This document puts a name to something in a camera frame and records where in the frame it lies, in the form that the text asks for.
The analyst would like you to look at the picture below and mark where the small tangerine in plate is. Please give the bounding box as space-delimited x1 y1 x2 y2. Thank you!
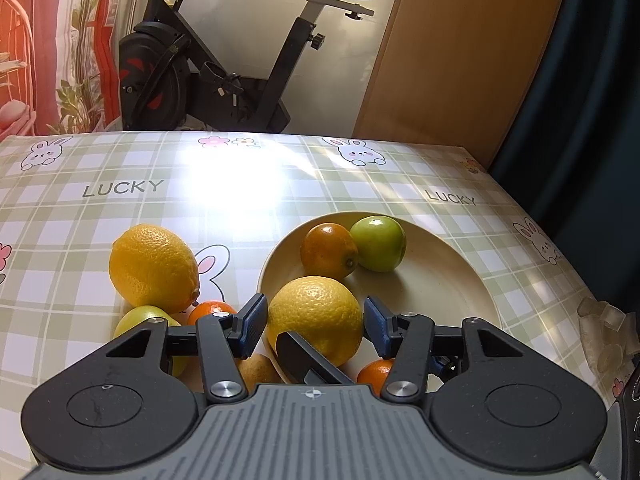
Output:
356 359 394 396

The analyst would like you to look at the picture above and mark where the yellow lemon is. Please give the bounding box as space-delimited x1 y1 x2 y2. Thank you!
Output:
108 223 201 314

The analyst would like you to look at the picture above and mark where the green plaid tablecloth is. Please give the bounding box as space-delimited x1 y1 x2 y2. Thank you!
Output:
1 132 615 479

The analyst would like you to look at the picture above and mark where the gold round plate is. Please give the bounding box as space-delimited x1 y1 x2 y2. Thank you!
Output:
255 210 501 386

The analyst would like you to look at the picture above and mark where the yellow-green apple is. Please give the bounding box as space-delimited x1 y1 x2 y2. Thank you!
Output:
113 304 190 380

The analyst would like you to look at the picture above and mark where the dark orange tangerine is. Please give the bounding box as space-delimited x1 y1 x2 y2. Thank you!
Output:
300 222 359 281

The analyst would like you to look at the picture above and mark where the wooden cabinet panel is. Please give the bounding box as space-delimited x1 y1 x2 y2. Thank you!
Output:
354 0 562 166

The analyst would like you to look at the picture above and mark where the large yellow orange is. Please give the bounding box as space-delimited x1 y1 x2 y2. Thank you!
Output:
266 275 363 366

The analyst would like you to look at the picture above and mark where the dark blue curtain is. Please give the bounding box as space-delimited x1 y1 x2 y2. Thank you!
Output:
489 0 639 312

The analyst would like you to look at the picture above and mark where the small orange tangerine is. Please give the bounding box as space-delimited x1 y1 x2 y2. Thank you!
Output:
186 300 236 325

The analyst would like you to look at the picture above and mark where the black exercise bike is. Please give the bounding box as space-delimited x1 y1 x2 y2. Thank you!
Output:
117 0 374 133

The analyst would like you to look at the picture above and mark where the green apple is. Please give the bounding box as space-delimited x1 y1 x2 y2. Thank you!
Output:
349 216 407 273

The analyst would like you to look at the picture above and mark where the brownish pear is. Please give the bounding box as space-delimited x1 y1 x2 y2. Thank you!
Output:
235 353 282 393

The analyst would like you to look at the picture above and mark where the pink printed wall tapestry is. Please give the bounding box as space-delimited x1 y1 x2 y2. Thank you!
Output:
1 0 119 136

